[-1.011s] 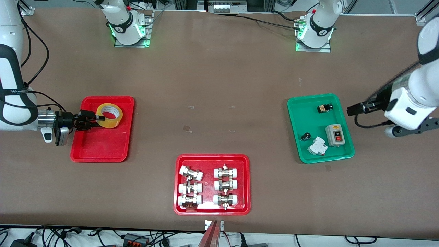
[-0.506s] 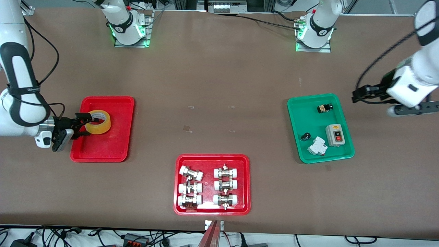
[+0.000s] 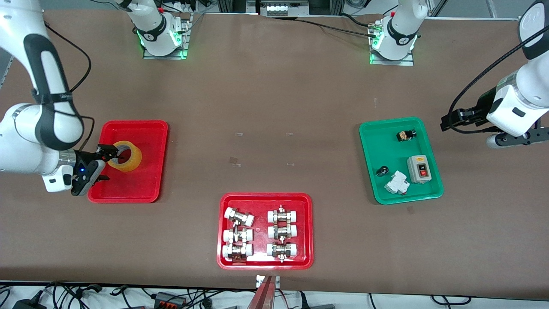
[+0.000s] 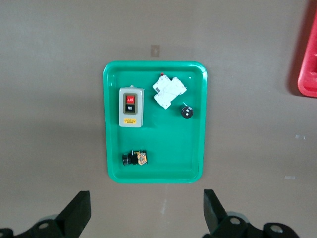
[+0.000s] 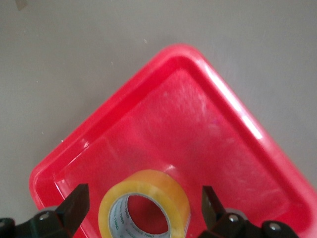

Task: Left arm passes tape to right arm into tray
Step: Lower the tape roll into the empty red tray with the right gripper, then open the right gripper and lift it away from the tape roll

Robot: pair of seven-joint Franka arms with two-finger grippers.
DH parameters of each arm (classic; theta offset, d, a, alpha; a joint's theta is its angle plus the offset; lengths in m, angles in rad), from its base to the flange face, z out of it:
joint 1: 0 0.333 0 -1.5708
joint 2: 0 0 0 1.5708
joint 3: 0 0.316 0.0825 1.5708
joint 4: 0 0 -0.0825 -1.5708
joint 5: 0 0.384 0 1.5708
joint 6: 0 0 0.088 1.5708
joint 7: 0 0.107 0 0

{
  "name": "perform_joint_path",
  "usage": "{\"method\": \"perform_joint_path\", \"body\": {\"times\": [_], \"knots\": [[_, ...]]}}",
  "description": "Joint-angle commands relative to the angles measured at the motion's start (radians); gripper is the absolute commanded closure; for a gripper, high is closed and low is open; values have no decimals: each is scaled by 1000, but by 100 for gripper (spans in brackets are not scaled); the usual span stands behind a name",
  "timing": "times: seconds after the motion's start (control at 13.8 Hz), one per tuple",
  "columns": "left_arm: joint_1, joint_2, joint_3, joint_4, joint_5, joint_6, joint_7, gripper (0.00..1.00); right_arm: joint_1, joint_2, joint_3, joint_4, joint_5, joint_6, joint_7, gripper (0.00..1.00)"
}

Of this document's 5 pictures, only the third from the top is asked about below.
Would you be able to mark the grey push-button switch box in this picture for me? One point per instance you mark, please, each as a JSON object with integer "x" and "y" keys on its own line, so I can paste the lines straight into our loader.
{"x": 418, "y": 169}

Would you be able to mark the red and silver clamp bar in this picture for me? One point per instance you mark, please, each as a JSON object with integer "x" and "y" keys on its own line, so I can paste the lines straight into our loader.
{"x": 265, "y": 296}

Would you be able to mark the empty red plastic tray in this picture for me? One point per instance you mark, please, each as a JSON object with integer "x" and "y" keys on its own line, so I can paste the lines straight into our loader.
{"x": 146, "y": 180}

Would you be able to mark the grey power strip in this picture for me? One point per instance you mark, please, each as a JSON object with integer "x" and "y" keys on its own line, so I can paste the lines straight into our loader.
{"x": 279, "y": 9}

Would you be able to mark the red tray holding valves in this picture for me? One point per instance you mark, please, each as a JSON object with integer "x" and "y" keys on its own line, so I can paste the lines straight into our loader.
{"x": 261, "y": 257}

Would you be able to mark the yellowish clear tape roll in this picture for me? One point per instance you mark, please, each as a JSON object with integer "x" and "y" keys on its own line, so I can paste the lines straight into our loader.
{"x": 133, "y": 163}

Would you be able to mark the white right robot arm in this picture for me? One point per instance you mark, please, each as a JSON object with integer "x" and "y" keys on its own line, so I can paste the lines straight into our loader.
{"x": 25, "y": 141}

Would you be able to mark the green plastic tray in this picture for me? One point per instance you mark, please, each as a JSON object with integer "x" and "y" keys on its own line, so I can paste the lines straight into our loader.
{"x": 386, "y": 146}

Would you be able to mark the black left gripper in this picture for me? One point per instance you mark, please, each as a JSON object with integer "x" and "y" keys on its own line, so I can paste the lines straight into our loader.
{"x": 484, "y": 104}

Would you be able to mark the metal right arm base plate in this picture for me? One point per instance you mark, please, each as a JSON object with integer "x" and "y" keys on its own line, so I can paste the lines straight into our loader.
{"x": 186, "y": 43}

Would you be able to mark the metal valve with white ends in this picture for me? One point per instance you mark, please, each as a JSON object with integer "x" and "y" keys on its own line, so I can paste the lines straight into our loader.
{"x": 238, "y": 235}
{"x": 282, "y": 249}
{"x": 282, "y": 231}
{"x": 237, "y": 251}
{"x": 239, "y": 216}
{"x": 282, "y": 216}

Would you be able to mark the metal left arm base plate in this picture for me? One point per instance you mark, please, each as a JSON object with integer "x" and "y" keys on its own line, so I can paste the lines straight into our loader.
{"x": 407, "y": 63}

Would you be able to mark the black and yellow button component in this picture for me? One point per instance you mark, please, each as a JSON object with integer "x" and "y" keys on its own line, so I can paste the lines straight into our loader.
{"x": 405, "y": 135}

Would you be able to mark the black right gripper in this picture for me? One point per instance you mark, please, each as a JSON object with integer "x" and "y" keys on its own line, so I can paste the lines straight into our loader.
{"x": 88, "y": 160}

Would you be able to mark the small black round buzzer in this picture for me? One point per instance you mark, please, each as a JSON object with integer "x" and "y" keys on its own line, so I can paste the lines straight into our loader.
{"x": 382, "y": 171}

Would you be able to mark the white circuit breaker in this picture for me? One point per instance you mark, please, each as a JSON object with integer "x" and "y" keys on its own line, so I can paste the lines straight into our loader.
{"x": 396, "y": 183}

